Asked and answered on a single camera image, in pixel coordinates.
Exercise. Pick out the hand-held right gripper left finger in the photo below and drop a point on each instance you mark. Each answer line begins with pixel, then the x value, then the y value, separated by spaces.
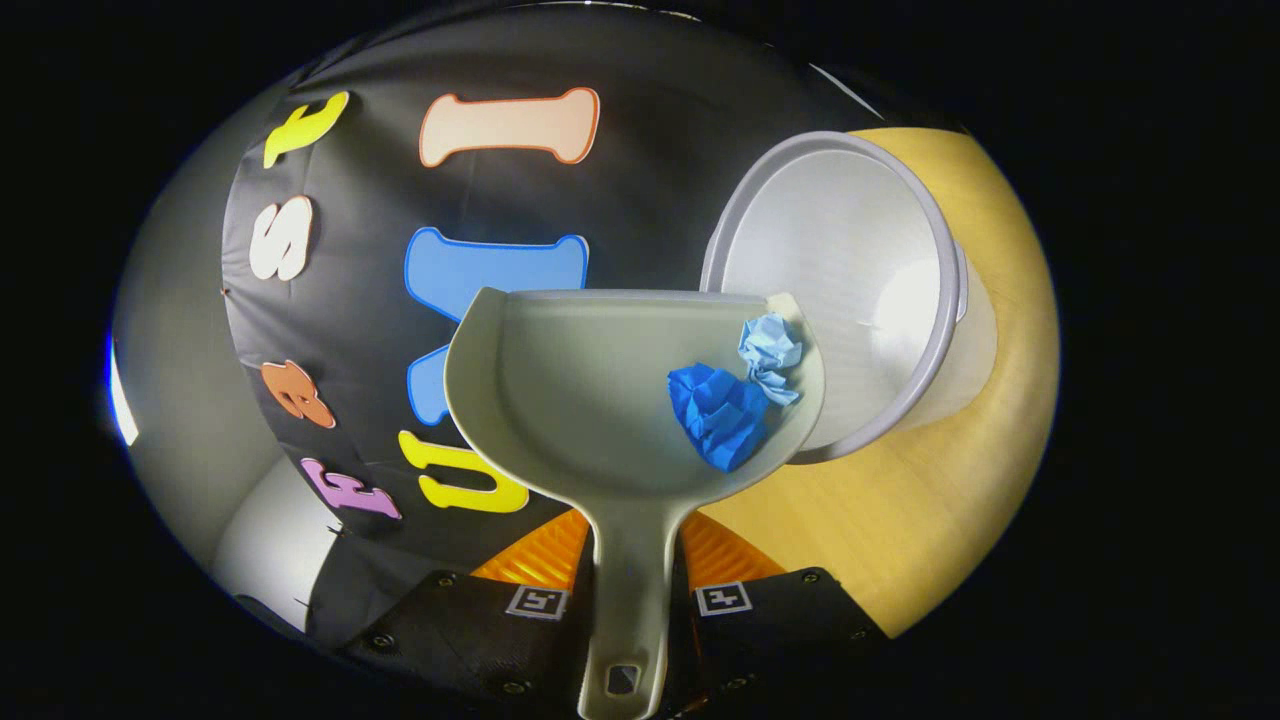
pixel 480 630

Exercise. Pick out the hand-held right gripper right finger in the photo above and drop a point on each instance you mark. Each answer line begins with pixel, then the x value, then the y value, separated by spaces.
pixel 780 630

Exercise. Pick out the dark blue paper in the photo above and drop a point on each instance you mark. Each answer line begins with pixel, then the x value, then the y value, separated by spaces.
pixel 720 415

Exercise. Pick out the grey plastic dustpan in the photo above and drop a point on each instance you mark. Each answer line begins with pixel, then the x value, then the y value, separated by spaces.
pixel 570 400

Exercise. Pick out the light blue paper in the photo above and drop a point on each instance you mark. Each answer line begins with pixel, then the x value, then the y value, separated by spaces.
pixel 770 350

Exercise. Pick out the white ribbed garbage bin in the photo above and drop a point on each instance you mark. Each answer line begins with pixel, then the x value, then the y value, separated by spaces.
pixel 840 250

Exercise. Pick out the wooden desktop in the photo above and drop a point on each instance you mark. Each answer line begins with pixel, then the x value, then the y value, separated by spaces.
pixel 900 520

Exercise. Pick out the long ceiling light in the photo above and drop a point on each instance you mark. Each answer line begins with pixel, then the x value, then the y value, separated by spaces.
pixel 122 395

